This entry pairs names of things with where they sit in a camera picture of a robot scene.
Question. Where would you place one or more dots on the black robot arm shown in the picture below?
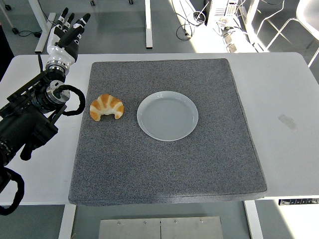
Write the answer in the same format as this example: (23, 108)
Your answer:
(25, 119)

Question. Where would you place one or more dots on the table height control panel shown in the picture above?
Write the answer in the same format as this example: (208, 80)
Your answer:
(297, 201)

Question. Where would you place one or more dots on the grey power adapters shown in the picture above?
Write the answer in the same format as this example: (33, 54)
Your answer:
(231, 42)

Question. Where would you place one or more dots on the round grey plate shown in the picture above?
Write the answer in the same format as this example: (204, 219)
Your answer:
(167, 117)

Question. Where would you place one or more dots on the white table leg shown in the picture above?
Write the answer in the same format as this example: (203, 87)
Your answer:
(66, 221)
(253, 219)

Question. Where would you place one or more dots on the clear tape patch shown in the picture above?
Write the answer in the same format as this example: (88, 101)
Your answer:
(287, 122)

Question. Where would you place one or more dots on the grey speckled table mat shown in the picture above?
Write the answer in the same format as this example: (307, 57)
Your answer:
(162, 161)

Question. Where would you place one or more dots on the grey metal plate with screws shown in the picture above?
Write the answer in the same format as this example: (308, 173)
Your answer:
(159, 227)

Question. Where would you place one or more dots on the golden croissant bread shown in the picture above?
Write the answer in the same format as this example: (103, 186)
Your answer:
(107, 104)

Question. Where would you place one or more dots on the person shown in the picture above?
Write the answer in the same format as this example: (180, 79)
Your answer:
(3, 49)

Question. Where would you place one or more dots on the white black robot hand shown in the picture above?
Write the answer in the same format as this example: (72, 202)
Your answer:
(58, 53)

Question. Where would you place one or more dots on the white computer tower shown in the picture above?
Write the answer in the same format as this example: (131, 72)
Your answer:
(221, 11)

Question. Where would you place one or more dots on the white desk leg with foot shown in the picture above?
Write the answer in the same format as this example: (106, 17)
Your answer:
(148, 25)
(44, 30)

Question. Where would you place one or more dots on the white shell chair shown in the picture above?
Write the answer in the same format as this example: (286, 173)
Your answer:
(307, 17)

